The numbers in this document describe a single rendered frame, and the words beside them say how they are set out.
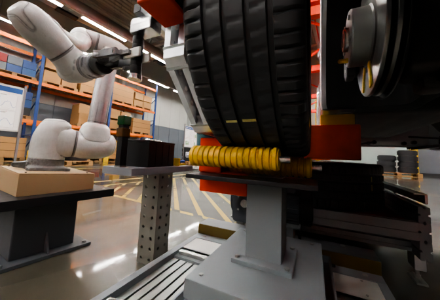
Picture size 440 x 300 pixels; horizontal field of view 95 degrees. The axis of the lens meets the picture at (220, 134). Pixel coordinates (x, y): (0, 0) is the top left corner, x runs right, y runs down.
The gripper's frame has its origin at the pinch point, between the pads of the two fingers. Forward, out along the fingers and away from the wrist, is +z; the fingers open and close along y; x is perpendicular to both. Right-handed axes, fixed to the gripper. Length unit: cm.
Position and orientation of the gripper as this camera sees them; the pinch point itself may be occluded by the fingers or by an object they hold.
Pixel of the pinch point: (137, 56)
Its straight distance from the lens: 76.9
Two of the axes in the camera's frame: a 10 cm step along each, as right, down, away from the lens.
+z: 9.1, 0.0, -4.3
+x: 0.5, -9.9, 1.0
